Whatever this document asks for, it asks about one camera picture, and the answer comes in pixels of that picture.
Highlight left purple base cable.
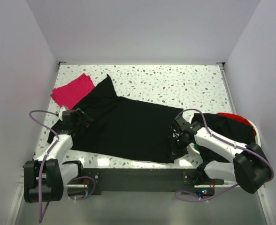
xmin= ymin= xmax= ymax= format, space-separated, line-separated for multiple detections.
xmin=65 ymin=177 xmax=97 ymax=200

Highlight red garment in basket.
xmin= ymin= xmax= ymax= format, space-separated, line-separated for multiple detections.
xmin=217 ymin=112 xmax=257 ymax=136

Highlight black clothes in basket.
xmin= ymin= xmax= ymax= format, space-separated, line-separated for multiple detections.
xmin=199 ymin=113 xmax=256 ymax=163

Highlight folded pink red t shirt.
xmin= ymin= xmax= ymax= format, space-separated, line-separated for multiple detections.
xmin=51 ymin=73 xmax=95 ymax=109

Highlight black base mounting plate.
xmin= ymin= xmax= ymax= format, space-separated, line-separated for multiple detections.
xmin=58 ymin=168 xmax=224 ymax=196

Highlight white laundry basket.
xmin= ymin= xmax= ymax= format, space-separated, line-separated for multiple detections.
xmin=187 ymin=114 xmax=262 ymax=165

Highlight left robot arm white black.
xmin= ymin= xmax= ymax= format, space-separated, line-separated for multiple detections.
xmin=23 ymin=108 xmax=93 ymax=203

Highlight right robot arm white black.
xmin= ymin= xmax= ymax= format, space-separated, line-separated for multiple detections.
xmin=171 ymin=116 xmax=274 ymax=194

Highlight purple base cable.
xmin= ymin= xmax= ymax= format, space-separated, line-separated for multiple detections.
xmin=175 ymin=182 xmax=239 ymax=203
xmin=65 ymin=177 xmax=97 ymax=200

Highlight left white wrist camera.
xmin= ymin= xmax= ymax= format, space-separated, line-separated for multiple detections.
xmin=58 ymin=106 xmax=68 ymax=121

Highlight aluminium frame rail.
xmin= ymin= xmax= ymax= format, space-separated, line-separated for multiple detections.
xmin=17 ymin=166 xmax=267 ymax=188

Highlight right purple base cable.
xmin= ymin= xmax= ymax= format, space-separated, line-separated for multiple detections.
xmin=175 ymin=182 xmax=239 ymax=203

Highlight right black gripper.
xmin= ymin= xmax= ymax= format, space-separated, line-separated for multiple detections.
xmin=169 ymin=135 xmax=191 ymax=162

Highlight black t shirt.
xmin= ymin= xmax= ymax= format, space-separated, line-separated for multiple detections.
xmin=46 ymin=74 xmax=188 ymax=164

